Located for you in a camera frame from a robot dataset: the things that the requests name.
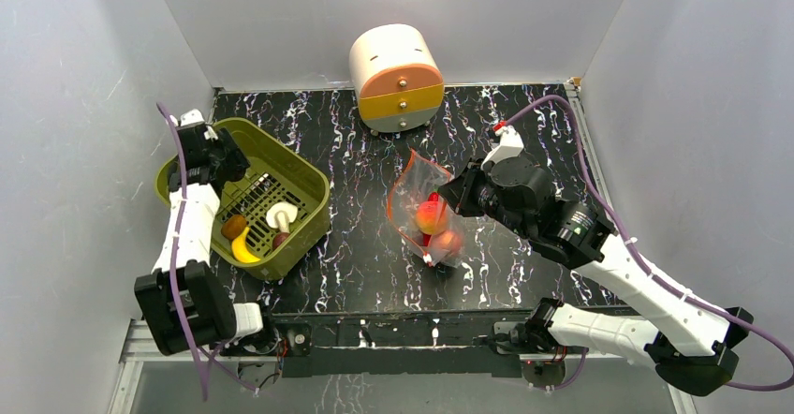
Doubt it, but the orange peach toy fruit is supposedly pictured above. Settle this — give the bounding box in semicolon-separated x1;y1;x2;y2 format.
414;201;448;236

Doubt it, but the clear zip bag orange zipper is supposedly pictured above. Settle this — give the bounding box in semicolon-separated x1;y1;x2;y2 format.
386;150;464;268

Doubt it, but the brown toy kiwi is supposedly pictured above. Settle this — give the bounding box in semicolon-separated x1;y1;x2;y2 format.
220;214;247;242

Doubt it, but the yellow toy banana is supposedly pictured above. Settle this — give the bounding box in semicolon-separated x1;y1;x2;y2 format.
231;227;261;264

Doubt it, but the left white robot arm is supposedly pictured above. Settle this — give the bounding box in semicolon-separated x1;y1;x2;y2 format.
134;112;280;356

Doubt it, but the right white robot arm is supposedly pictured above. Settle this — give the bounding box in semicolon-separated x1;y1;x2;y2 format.
437;156;753;396

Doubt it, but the olive green plastic basket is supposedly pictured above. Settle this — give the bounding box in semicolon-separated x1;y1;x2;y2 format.
155;118;330;281

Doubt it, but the white toy mushroom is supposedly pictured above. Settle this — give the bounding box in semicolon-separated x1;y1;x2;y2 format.
265;201;298;233

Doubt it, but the dark red toy fruit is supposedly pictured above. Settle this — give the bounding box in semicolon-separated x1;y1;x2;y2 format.
272;231;290;250

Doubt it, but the white cylindrical drawer cabinet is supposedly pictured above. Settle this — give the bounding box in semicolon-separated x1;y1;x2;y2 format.
348;23;445;136

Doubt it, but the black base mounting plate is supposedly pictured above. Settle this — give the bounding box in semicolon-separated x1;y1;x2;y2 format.
271;309;554;377

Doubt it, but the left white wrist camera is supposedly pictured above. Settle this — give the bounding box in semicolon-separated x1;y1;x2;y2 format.
177;109;217;141

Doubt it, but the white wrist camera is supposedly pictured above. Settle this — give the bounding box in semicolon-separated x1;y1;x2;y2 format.
481;122;524;170
177;109;217;141

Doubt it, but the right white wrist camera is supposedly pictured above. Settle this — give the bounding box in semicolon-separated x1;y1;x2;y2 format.
481;122;524;170

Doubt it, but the aluminium frame rail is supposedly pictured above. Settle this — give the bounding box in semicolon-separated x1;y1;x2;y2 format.
110;311;696;413

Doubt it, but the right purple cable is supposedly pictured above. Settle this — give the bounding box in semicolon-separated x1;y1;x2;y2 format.
493;95;794;392

